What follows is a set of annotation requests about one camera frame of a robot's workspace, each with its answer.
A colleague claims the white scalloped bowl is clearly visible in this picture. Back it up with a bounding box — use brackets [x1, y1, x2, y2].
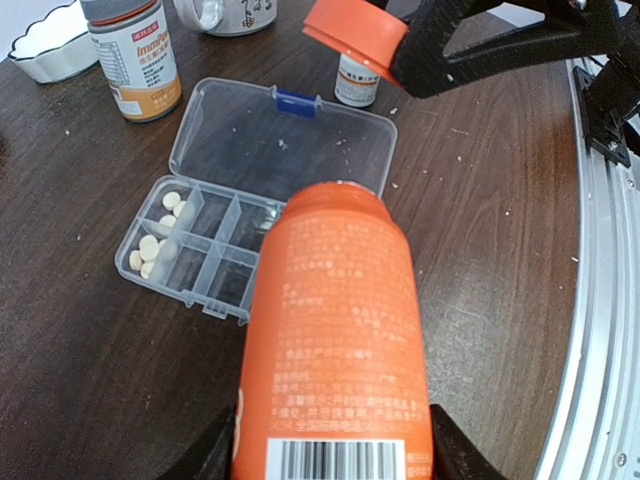
[7, 1, 98, 84]

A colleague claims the grey cap pill bottle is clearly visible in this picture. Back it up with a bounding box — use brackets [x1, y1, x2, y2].
[80, 0, 182, 123]

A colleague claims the aluminium front rail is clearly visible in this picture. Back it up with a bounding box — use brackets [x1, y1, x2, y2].
[532, 57, 640, 480]

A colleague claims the floral mug yellow inside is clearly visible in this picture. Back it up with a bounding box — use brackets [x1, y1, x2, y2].
[173, 0, 278, 37]

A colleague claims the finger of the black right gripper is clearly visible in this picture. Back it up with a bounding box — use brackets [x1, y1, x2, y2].
[390, 0, 630, 98]

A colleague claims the orange pill bottle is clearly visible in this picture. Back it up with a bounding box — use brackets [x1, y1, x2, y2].
[231, 182, 434, 479]

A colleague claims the white round pill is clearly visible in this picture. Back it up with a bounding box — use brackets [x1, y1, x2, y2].
[162, 191, 181, 211]

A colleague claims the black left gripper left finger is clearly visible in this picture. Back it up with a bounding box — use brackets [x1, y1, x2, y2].
[159, 407, 235, 480]

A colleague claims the clear plastic pill organizer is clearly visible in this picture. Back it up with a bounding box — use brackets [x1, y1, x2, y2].
[115, 77, 398, 324]

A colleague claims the small white pill bottle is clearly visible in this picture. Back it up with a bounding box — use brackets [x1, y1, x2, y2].
[334, 54, 380, 108]

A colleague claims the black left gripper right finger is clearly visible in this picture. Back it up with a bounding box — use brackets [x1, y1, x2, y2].
[430, 404, 505, 480]

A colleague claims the orange bottle cap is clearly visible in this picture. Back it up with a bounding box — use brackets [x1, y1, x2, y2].
[303, 0, 409, 88]

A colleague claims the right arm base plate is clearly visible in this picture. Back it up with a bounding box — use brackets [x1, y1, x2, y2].
[573, 53, 639, 168]

